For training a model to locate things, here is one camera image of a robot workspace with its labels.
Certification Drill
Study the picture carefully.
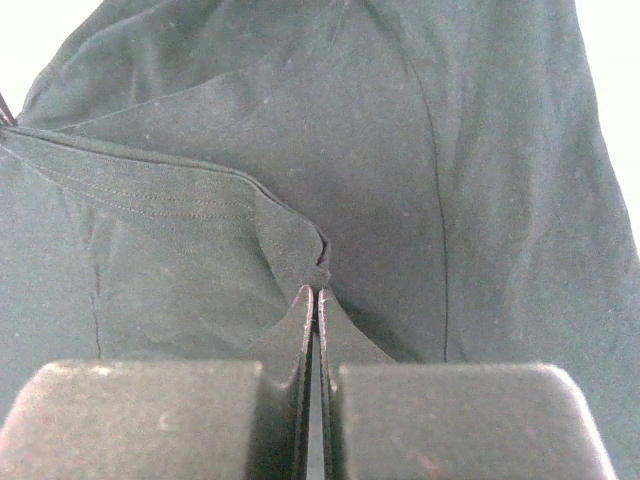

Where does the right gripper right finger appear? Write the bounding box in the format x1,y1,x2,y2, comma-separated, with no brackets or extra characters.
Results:
317,290,615,479

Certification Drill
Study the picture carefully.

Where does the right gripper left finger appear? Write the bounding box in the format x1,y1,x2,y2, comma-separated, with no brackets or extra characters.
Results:
1,287,314,479

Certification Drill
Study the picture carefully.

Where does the black t-shirt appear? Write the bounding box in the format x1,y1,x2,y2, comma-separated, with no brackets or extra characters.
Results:
1,1,639,479

